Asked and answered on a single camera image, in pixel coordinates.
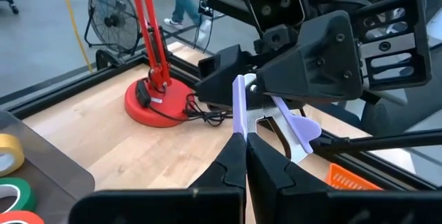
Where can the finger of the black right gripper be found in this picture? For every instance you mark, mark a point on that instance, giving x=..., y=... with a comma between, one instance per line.
x=310, y=65
x=217, y=79

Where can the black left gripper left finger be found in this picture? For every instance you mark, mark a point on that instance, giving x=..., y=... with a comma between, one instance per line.
x=224, y=175

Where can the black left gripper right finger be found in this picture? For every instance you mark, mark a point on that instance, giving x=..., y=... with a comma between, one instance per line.
x=273, y=186

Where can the green tape roll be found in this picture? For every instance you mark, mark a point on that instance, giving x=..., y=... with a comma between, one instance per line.
x=24, y=189

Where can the orange tape roll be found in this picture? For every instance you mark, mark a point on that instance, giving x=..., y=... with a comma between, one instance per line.
x=20, y=217

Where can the yellow tape roll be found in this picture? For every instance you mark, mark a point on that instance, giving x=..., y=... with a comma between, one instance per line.
x=10, y=144

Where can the red desk lamp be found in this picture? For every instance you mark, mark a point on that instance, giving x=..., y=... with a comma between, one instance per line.
x=162, y=106

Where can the orange mesh basket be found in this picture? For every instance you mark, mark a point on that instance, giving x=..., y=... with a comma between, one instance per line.
x=345, y=180

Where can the black floor fan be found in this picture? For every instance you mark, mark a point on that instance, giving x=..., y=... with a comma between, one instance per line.
x=114, y=20

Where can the grey translucent plastic bin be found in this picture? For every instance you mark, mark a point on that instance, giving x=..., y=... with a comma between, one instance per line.
x=52, y=168

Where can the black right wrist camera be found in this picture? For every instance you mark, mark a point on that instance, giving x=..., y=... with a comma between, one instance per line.
x=276, y=2

